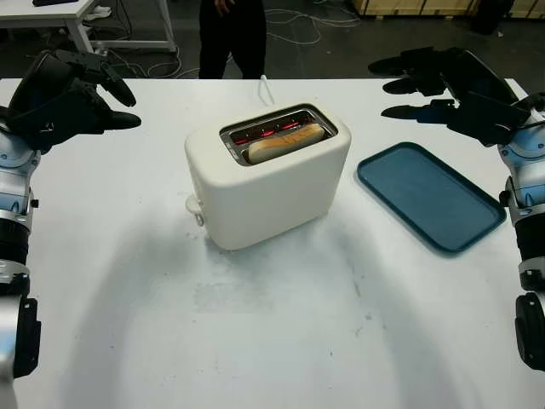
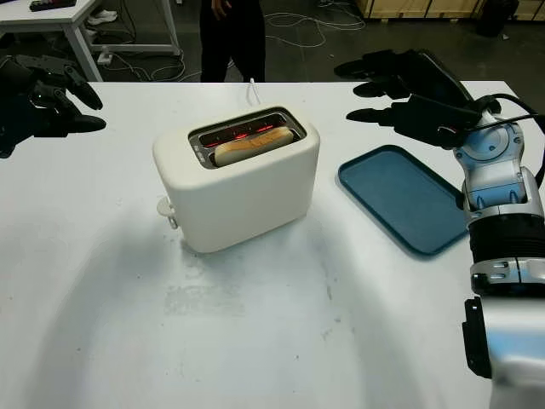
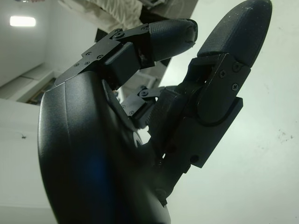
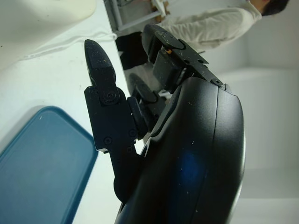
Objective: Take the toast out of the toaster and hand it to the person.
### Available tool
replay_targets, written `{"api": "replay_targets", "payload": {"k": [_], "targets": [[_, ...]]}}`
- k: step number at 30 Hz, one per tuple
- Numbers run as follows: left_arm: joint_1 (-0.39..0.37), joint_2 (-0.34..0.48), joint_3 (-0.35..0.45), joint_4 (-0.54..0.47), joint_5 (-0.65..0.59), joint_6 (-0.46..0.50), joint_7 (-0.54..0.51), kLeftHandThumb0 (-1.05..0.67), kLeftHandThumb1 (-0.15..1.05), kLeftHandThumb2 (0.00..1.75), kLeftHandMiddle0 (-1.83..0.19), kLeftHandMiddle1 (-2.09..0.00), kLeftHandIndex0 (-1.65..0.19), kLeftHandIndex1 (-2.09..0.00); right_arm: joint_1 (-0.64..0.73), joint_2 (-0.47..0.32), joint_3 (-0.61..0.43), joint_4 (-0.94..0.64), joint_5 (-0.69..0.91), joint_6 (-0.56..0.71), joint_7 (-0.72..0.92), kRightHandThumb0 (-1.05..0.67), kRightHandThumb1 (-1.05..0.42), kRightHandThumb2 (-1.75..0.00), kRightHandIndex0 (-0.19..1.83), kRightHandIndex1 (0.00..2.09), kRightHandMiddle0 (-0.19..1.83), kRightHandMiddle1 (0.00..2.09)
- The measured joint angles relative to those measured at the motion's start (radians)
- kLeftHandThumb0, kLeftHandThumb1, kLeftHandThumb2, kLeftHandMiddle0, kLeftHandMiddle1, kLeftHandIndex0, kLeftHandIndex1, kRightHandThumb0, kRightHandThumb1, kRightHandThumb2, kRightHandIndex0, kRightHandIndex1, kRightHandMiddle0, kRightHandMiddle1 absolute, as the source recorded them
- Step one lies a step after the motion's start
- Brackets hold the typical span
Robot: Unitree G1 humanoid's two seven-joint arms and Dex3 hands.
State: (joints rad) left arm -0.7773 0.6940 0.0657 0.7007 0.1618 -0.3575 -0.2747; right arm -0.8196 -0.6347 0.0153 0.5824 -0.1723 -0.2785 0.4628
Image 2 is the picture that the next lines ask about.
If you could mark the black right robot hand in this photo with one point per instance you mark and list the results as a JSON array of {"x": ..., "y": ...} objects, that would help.
[{"x": 434, "y": 74}]

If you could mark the person's right hand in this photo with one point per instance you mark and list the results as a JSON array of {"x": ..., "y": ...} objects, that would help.
[{"x": 220, "y": 8}]

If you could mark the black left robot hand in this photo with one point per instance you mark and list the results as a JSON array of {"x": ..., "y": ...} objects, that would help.
[{"x": 25, "y": 106}]

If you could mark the slice of toast bread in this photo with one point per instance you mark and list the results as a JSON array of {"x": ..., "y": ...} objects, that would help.
[{"x": 251, "y": 147}]

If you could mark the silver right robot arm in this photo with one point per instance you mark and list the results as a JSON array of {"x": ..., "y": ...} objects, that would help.
[{"x": 498, "y": 187}]

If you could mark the person in cream jacket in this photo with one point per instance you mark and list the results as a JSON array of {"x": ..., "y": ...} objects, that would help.
[{"x": 217, "y": 51}]

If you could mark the cream white two-slot toaster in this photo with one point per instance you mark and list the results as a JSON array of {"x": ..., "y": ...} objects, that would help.
[{"x": 238, "y": 204}]

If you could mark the wooden crate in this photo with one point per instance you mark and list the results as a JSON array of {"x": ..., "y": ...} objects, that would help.
[{"x": 426, "y": 7}]

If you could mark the black bin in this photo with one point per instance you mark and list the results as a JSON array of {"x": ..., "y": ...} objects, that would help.
[{"x": 491, "y": 19}]

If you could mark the white metal-legged desk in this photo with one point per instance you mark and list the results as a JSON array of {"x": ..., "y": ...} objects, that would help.
[{"x": 42, "y": 15}]

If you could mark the white power strip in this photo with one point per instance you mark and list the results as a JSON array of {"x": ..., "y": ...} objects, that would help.
[{"x": 105, "y": 57}]

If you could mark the black device on desk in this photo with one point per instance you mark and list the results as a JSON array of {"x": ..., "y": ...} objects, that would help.
[{"x": 49, "y": 5}]

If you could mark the pair of white shoes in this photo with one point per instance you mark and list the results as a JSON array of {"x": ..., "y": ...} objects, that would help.
[{"x": 102, "y": 17}]

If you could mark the dark blue plastic tray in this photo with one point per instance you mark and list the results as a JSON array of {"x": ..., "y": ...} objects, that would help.
[{"x": 404, "y": 200}]

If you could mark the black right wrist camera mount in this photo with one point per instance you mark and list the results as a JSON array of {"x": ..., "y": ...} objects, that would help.
[{"x": 438, "y": 121}]

